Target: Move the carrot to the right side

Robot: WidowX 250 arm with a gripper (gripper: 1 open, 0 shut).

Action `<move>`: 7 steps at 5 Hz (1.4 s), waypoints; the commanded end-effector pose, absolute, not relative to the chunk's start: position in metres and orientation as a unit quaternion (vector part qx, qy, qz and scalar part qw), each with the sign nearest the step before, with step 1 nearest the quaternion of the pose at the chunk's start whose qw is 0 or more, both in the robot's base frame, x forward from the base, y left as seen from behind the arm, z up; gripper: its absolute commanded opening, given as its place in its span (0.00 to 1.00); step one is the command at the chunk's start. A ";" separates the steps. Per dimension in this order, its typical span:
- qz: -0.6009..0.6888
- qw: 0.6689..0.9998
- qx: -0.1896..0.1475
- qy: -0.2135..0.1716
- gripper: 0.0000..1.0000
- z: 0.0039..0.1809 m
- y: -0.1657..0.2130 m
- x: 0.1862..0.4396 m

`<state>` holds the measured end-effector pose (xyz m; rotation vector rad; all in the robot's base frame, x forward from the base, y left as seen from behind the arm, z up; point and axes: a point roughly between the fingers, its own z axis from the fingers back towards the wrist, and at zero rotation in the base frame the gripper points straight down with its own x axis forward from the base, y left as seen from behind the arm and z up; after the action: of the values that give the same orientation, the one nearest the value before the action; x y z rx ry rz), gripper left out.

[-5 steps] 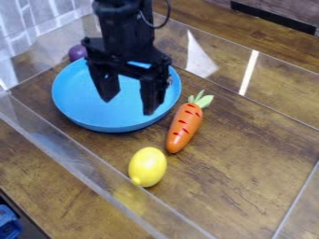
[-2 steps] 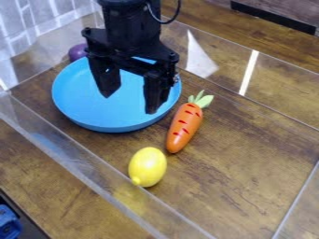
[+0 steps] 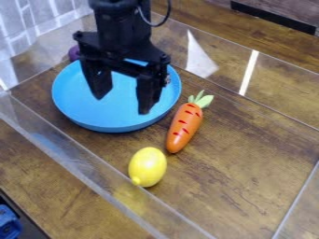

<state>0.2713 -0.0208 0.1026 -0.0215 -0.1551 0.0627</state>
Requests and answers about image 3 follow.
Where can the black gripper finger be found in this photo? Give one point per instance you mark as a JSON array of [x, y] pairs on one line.
[[98, 77], [152, 79]]

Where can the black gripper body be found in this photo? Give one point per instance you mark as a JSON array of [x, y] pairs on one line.
[[120, 46]]

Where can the orange toy carrot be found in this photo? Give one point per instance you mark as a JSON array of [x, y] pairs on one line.
[[186, 122]]

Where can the yellow toy lemon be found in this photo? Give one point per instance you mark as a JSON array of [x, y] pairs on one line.
[[147, 167]]

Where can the purple toy eggplant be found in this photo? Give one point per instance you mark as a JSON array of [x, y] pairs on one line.
[[74, 53]]

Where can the blue plastic plate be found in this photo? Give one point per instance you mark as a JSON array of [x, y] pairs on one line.
[[115, 113]]

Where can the clear acrylic barrier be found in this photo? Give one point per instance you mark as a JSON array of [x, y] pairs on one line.
[[243, 182]]

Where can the blue object at corner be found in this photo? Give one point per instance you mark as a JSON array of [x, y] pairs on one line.
[[10, 223]]

